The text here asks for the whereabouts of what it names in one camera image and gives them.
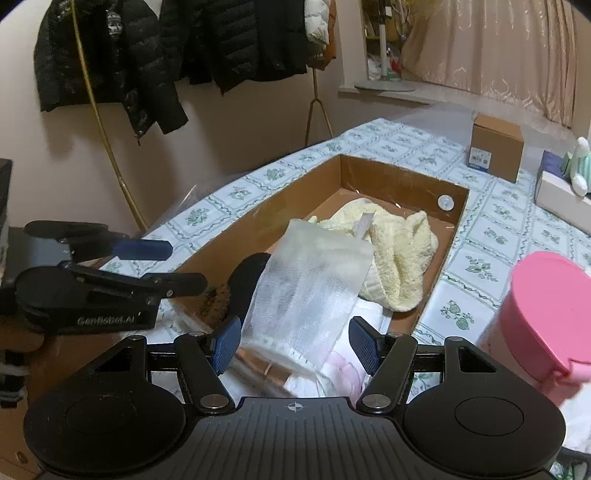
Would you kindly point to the white down jacket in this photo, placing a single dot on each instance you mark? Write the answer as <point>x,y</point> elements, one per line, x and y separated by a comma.
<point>317,21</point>

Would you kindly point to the white floral tissue packet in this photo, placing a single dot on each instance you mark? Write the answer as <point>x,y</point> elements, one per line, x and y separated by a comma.
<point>344,369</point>

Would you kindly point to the brown furry item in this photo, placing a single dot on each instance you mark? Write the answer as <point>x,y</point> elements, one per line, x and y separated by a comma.
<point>219,302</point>

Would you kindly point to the black down jacket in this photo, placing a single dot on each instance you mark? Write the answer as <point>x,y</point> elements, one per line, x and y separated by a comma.
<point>240,41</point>
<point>101,60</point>

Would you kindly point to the white rabbit plush toy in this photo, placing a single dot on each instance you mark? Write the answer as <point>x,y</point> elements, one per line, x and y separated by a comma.
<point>579,170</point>

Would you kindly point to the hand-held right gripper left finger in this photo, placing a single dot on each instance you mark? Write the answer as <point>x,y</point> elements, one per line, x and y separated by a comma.
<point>226,346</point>

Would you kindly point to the white and blue flat box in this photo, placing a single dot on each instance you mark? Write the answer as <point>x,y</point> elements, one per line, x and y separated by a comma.
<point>554,187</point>

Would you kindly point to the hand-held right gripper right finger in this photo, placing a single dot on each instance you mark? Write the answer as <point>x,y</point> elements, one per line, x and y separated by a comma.
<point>364,346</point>

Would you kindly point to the standing electric fan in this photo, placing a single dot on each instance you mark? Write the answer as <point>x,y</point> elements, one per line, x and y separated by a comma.
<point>383,69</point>

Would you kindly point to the orange jacket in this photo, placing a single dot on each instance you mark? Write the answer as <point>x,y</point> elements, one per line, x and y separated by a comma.
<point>328,50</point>

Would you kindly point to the small closed cardboard box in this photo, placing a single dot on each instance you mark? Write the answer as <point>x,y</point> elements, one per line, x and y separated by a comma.
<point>496,143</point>

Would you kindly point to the pale yellow towel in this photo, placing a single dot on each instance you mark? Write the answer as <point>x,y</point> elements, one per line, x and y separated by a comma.
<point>401,258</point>

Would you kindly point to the beige curtain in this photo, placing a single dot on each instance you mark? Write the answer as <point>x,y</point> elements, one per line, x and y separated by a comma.
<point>498,50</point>

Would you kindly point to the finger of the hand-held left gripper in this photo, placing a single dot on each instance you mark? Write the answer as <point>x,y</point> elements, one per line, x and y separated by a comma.
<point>182,284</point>
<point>143,249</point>

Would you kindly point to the black puffer jackets on rack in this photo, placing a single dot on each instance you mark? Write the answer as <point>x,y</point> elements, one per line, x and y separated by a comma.
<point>106,134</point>

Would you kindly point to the white mesh bag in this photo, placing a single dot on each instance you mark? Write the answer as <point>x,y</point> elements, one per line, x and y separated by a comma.
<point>304,295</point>

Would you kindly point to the pink lidded cup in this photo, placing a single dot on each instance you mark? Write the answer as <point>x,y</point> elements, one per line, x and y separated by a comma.
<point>540,314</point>

